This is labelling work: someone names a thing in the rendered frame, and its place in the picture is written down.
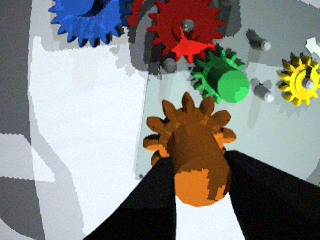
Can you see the green gear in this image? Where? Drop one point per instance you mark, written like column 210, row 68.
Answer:
column 221, row 77

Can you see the yellow gear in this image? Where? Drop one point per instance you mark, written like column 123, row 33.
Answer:
column 301, row 68

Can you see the grey board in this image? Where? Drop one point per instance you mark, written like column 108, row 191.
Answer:
column 265, row 34

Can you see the brown gear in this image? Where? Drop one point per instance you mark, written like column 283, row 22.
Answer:
column 194, row 139

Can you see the red gear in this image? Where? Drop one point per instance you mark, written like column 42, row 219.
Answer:
column 175, row 39

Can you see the white curved arrow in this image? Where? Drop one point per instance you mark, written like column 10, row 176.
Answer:
column 311, row 46

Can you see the blue gear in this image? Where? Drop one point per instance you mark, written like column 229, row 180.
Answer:
column 90, row 19

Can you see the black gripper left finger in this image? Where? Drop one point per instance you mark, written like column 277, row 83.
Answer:
column 149, row 213

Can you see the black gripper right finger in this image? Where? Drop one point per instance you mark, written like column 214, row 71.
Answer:
column 269, row 203

